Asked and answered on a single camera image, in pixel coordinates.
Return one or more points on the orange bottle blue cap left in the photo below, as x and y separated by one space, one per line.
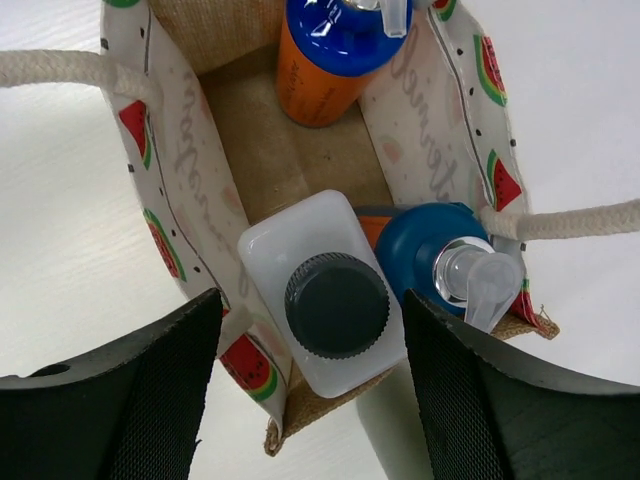
329 52

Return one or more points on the watermelon print canvas bag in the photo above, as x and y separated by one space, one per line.
191 86

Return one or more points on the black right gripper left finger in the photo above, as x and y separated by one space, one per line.
130 409

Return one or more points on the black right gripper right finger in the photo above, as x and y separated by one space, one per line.
491 411

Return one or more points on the orange bottle blue cap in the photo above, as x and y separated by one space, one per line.
329 52
442 252

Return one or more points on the orange bottle blue cap right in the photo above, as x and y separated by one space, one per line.
442 252

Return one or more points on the white bottle dark cap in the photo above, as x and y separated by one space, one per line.
317 275

